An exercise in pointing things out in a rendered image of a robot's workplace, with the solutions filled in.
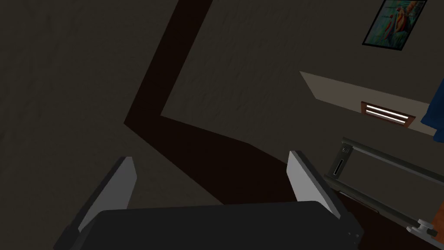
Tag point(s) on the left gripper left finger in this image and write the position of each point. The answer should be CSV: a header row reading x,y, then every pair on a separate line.
x,y
112,194

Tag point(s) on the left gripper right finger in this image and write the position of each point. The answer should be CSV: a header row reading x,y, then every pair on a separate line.
x,y
314,189

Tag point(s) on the brown ceiling light fixture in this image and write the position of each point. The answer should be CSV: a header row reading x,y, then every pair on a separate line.
x,y
387,114

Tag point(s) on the blue curtain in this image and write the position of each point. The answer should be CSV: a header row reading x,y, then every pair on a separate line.
x,y
435,116

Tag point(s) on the grey metal frame appliance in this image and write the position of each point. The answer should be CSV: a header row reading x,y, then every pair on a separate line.
x,y
385,180

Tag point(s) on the colourful framed wall picture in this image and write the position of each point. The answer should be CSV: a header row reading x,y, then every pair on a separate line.
x,y
394,23

